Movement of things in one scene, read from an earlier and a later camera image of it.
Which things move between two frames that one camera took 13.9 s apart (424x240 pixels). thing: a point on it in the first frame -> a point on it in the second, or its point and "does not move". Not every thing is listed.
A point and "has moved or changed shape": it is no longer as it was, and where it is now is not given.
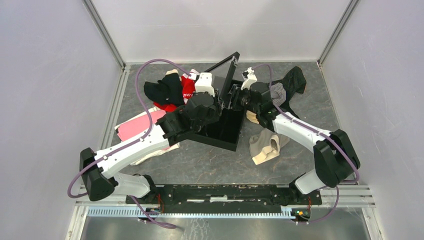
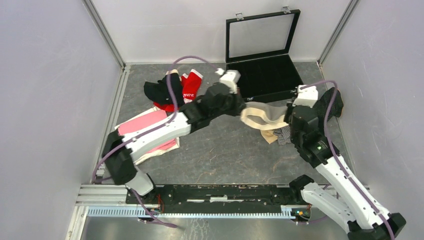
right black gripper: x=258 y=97 -> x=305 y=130
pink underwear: x=137 y=125 does not move
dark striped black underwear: x=294 y=81 -> x=322 y=105
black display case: x=225 y=133 -> x=257 y=47
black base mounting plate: x=248 y=194 does not move
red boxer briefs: x=188 y=81 does not move
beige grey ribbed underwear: x=265 y=145 has moved or changed shape
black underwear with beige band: x=168 y=90 does not move
